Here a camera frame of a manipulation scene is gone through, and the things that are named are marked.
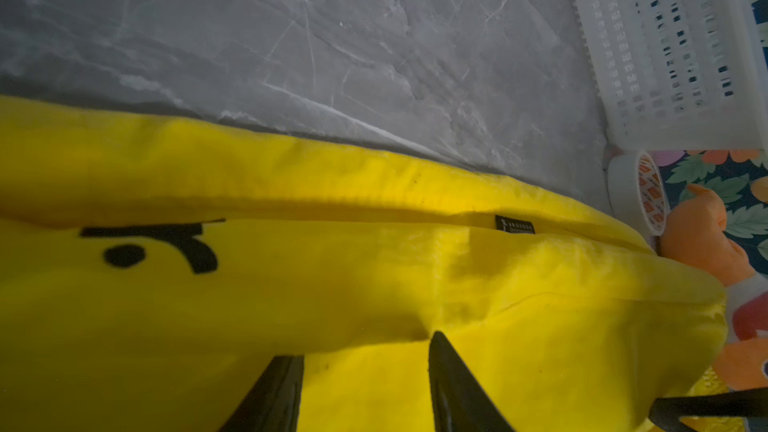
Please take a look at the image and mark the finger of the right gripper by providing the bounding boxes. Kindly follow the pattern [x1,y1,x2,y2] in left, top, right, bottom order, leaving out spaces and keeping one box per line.
[649,387,767,432]

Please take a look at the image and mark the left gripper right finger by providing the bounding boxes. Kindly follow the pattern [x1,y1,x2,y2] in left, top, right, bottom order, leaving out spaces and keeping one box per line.
[428,331,514,432]

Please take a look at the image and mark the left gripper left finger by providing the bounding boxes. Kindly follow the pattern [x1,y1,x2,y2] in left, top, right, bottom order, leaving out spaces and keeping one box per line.
[220,356,304,432]

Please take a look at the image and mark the yellow shorts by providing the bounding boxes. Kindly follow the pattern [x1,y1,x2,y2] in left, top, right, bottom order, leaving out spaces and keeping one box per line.
[1,96,727,431]

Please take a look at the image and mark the orange fish plush toy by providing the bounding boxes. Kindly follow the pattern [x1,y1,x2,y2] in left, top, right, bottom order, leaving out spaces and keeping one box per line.
[660,184,767,390]

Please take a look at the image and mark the white tape roll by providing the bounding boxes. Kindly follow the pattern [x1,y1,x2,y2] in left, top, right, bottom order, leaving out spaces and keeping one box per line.
[607,151,669,237]

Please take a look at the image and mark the white plastic basket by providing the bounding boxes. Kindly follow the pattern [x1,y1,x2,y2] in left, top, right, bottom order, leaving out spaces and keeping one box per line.
[574,0,767,150]

